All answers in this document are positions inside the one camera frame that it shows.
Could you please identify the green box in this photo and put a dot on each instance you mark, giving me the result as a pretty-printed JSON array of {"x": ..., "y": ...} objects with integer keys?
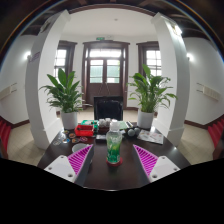
[{"x": 88, "y": 122}]

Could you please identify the black chair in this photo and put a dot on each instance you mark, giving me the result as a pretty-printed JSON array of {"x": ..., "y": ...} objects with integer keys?
[{"x": 108, "y": 108}]

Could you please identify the green exit sign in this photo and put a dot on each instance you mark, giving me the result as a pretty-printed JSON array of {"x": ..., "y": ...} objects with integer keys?
[{"x": 100, "y": 38}]

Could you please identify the white mug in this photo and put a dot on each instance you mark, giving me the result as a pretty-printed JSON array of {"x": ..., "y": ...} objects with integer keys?
[{"x": 79, "y": 147}]

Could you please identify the clear green-label drink bottle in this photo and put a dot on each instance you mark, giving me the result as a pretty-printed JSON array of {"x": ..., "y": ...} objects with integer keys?
[{"x": 114, "y": 146}]

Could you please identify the red carpeted staircase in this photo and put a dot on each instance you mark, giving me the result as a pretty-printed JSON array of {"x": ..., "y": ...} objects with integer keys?
[
  {"x": 216, "y": 131},
  {"x": 4, "y": 133}
]

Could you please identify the printed paper leaflet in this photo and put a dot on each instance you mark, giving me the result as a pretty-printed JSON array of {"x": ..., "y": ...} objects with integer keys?
[{"x": 150, "y": 136}]

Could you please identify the white wall radiator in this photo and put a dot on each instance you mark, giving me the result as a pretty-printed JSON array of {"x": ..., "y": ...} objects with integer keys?
[
  {"x": 8, "y": 91},
  {"x": 210, "y": 92}
]

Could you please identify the bright column lamp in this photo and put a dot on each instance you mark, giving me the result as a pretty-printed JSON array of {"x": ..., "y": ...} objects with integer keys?
[{"x": 178, "y": 30}]

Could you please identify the dark wooden glazed door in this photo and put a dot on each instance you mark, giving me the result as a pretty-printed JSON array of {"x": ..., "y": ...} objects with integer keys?
[{"x": 105, "y": 70}]

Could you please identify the flat round red coaster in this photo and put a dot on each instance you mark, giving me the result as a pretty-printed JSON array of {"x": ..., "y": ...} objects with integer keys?
[{"x": 114, "y": 164}]

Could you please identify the red plastic basket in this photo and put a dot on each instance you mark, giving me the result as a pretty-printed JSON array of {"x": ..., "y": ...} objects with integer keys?
[{"x": 84, "y": 131}]

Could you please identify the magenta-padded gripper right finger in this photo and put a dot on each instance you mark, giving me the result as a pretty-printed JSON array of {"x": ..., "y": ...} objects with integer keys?
[{"x": 161, "y": 166}]

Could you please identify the leafy plant in white pot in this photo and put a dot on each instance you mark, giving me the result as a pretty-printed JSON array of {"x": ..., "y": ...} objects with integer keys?
[
  {"x": 150, "y": 90},
  {"x": 65, "y": 93}
]

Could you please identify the purple column sign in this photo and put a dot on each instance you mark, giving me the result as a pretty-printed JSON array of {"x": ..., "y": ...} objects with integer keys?
[{"x": 34, "y": 57}]

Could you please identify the bright wall lamp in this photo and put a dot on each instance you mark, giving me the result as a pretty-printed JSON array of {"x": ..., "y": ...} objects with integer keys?
[
  {"x": 27, "y": 55},
  {"x": 190, "y": 56}
]

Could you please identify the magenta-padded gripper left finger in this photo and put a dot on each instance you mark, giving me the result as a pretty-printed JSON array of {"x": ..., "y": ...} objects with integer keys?
[{"x": 63, "y": 166}]

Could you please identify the dark-framed window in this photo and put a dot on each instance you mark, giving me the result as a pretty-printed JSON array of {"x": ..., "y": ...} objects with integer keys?
[
  {"x": 61, "y": 56},
  {"x": 153, "y": 58}
]

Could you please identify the grey ball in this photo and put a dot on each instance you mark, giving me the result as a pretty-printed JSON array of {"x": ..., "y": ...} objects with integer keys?
[
  {"x": 131, "y": 132},
  {"x": 137, "y": 130}
]

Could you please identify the flat black box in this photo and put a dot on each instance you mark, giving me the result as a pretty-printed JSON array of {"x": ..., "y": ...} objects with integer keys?
[{"x": 101, "y": 137}]

